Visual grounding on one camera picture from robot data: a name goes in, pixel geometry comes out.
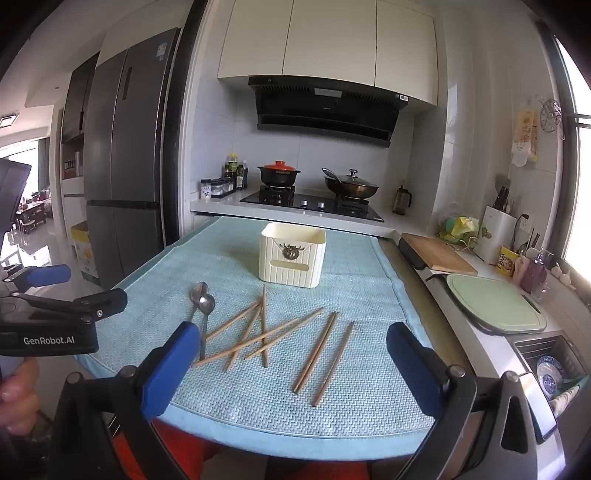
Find dark wok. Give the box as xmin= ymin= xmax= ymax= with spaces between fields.
xmin=322 ymin=168 xmax=380 ymax=200

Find purple soap dispenser bottle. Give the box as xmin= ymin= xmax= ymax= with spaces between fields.
xmin=522 ymin=251 xmax=548 ymax=294

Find wooden furniture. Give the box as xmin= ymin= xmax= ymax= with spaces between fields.
xmin=16 ymin=189 xmax=51 ymax=232

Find wooden chopstick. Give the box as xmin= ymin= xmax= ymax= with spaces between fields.
xmin=244 ymin=318 xmax=305 ymax=361
xmin=293 ymin=312 xmax=339 ymax=394
xmin=191 ymin=308 xmax=325 ymax=368
xmin=261 ymin=285 xmax=269 ymax=368
xmin=311 ymin=321 xmax=355 ymax=408
xmin=205 ymin=301 xmax=263 ymax=342
xmin=225 ymin=305 xmax=262 ymax=372

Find metal spoon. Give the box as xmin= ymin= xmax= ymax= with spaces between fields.
xmin=185 ymin=281 xmax=210 ymax=326
xmin=198 ymin=294 xmax=217 ymax=361

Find green cutting board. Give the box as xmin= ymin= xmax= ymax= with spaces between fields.
xmin=445 ymin=273 xmax=548 ymax=335

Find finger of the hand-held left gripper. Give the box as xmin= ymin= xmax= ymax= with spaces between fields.
xmin=11 ymin=264 xmax=73 ymax=293
xmin=14 ymin=288 xmax=128 ymax=322

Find steel sink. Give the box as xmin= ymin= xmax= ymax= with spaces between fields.
xmin=505 ymin=332 xmax=591 ymax=416

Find black clay pot red lid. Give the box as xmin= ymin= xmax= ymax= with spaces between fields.
xmin=257 ymin=161 xmax=301 ymax=189

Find black gas stove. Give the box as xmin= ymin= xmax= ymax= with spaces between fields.
xmin=240 ymin=185 xmax=385 ymax=223

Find person's left hand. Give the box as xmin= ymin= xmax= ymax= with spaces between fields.
xmin=0 ymin=358 xmax=42 ymax=435

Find cardboard box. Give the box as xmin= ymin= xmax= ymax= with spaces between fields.
xmin=70 ymin=222 xmax=100 ymax=278

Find blue white patterned plate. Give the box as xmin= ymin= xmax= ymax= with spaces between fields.
xmin=536 ymin=354 xmax=566 ymax=398

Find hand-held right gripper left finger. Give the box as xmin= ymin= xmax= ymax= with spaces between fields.
xmin=46 ymin=322 xmax=202 ymax=480

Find wire trivet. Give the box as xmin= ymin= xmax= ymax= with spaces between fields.
xmin=536 ymin=95 xmax=566 ymax=139

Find window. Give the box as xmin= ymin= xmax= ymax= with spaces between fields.
xmin=551 ymin=37 xmax=591 ymax=287

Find white knife holder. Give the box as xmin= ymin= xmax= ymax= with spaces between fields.
xmin=475 ymin=174 xmax=518 ymax=265

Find cream ribbed utensil holder box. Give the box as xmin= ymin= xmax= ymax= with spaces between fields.
xmin=259 ymin=222 xmax=327 ymax=288

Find wooden cutting board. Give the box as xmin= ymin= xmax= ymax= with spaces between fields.
xmin=401 ymin=233 xmax=478 ymax=276

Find yellow green plastic bag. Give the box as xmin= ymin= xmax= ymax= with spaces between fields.
xmin=438 ymin=215 xmax=481 ymax=243

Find grey steel refrigerator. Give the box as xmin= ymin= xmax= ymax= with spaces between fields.
xmin=83 ymin=28 xmax=181 ymax=289

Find glass wok lid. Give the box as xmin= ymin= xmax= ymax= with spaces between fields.
xmin=330 ymin=169 xmax=377 ymax=188

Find teal woven table mat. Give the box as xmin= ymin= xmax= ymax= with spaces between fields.
xmin=74 ymin=216 xmax=437 ymax=460

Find pink cup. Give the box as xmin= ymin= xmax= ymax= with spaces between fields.
xmin=512 ymin=254 xmax=532 ymax=287

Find yellow instant noodle cup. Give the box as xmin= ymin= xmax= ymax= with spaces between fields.
xmin=498 ymin=244 xmax=520 ymax=278

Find dark tall cabinet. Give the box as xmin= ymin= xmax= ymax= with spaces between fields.
xmin=60 ymin=53 xmax=100 ymax=144

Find black range hood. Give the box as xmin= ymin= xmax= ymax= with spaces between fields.
xmin=248 ymin=76 xmax=409 ymax=148

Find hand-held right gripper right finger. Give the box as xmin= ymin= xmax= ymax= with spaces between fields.
xmin=386 ymin=322 xmax=570 ymax=480

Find white wall cabinets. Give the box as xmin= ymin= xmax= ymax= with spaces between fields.
xmin=217 ymin=0 xmax=438 ymax=106

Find hanging paper bag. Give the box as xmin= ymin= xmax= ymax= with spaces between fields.
xmin=512 ymin=105 xmax=540 ymax=168

